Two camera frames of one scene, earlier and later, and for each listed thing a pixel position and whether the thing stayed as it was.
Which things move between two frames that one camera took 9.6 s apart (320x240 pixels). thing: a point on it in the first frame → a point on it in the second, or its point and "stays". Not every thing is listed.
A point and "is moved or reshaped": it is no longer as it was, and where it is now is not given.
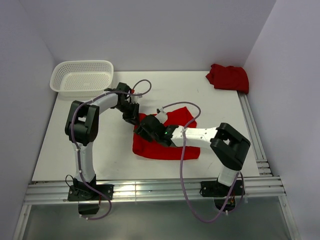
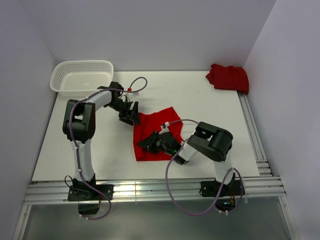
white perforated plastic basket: x=83 y=78 stays
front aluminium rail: x=43 y=192 stays
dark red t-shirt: x=230 y=78 stays
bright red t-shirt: x=143 y=147 is moved or reshaped
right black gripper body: x=145 y=135 → x=159 y=146
